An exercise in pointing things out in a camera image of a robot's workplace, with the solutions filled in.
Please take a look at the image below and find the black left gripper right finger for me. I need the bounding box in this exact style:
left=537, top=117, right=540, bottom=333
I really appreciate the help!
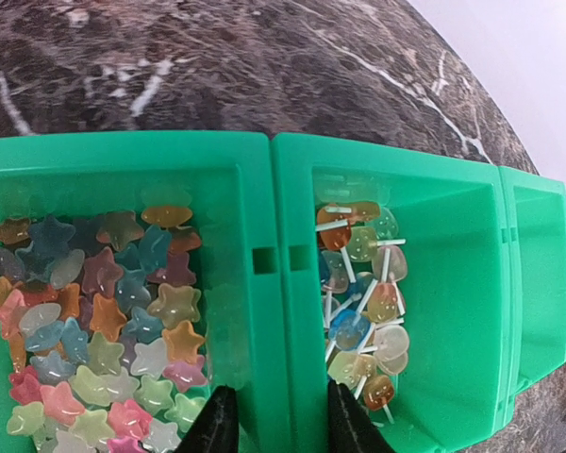
left=327, top=380, right=392, bottom=453

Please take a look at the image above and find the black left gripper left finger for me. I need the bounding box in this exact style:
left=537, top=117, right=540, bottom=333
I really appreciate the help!
left=178, top=386, right=240, bottom=453

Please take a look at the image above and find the green bin with lollipops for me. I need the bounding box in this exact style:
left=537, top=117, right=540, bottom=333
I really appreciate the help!
left=272, top=133, right=508, bottom=452

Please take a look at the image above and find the green bin with star candies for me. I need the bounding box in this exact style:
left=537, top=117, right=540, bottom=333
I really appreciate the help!
left=0, top=131, right=293, bottom=452

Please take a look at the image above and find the green bin with popsicle candies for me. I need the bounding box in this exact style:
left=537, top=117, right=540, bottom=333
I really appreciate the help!
left=499, top=167, right=566, bottom=422

